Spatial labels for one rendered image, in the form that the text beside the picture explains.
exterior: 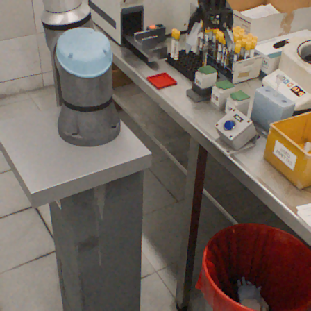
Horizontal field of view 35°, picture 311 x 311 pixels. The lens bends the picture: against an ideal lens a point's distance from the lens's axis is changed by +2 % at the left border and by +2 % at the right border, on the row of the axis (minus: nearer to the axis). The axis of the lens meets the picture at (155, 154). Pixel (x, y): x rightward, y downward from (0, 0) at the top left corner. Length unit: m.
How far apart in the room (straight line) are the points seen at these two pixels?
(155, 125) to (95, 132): 1.23
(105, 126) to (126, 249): 0.42
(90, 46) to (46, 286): 1.19
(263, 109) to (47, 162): 0.56
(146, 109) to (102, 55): 1.42
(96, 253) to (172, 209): 0.99
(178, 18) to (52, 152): 0.81
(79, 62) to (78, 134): 0.18
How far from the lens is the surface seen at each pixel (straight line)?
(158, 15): 1.70
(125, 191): 1.23
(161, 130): 2.30
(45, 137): 1.17
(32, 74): 3.14
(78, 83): 1.06
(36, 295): 2.01
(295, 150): 1.11
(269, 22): 1.60
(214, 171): 2.09
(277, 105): 1.24
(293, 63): 1.43
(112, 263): 1.41
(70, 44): 1.07
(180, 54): 1.59
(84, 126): 1.11
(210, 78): 1.38
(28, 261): 2.12
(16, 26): 2.99
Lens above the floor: 1.61
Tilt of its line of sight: 38 degrees down
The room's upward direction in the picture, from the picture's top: 2 degrees clockwise
